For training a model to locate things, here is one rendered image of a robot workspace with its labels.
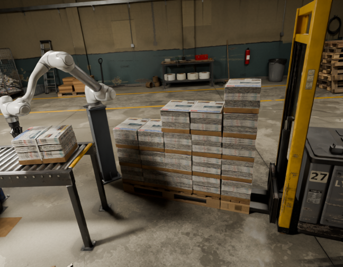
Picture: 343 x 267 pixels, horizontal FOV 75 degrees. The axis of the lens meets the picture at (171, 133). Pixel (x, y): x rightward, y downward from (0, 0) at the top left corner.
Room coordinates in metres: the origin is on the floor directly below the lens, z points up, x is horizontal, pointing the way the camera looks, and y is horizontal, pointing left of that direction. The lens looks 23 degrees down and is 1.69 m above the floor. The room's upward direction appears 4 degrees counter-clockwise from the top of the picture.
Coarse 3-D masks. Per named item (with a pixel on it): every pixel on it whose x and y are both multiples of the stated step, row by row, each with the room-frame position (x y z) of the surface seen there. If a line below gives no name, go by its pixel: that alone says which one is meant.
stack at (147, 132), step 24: (144, 120) 2.45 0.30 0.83; (144, 144) 2.14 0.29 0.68; (168, 144) 2.04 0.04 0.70; (192, 144) 1.96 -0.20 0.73; (216, 144) 1.88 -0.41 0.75; (144, 168) 2.16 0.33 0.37; (192, 168) 1.97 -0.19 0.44; (216, 168) 1.87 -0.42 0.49; (144, 192) 2.19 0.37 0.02; (168, 192) 2.05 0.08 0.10; (216, 192) 1.87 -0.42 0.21
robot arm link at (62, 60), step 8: (48, 56) 2.09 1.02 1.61; (56, 56) 2.04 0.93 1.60; (64, 56) 2.03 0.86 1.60; (56, 64) 2.05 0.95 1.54; (64, 64) 2.03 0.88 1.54; (72, 64) 2.08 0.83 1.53; (72, 72) 2.15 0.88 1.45; (80, 72) 2.21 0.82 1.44; (80, 80) 2.24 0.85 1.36; (88, 80) 2.28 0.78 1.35; (96, 88) 2.36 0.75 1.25; (104, 88) 2.41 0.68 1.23; (112, 88) 2.48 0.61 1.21; (96, 96) 2.43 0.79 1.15; (104, 96) 2.40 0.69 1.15; (112, 96) 2.43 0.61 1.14
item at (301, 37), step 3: (300, 33) 2.14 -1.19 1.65; (303, 33) 2.05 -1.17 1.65; (297, 36) 2.02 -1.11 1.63; (300, 36) 1.90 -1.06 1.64; (303, 36) 1.77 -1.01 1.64; (306, 36) 1.66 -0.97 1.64; (297, 39) 2.00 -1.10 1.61; (300, 39) 1.88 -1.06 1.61; (303, 39) 1.75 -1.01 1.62; (306, 39) 1.64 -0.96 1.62; (303, 42) 1.73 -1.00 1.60; (306, 42) 1.62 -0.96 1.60
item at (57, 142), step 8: (56, 128) 1.83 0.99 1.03; (64, 128) 1.81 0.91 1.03; (72, 128) 1.90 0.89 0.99; (48, 136) 1.66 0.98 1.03; (56, 136) 1.65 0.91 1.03; (64, 136) 1.73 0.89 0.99; (72, 136) 1.85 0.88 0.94; (48, 144) 1.63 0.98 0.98; (56, 144) 1.63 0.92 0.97; (64, 144) 1.68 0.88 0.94; (72, 144) 1.81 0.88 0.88; (48, 152) 1.63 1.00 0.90; (56, 152) 1.63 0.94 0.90; (64, 152) 1.65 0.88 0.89
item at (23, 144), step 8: (32, 128) 1.86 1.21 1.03; (40, 128) 1.86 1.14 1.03; (24, 136) 1.69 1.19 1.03; (32, 136) 1.69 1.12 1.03; (16, 144) 1.63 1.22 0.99; (24, 144) 1.63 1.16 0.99; (32, 144) 1.63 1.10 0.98; (16, 152) 1.63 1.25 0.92; (24, 152) 1.63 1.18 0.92; (32, 152) 1.63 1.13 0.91
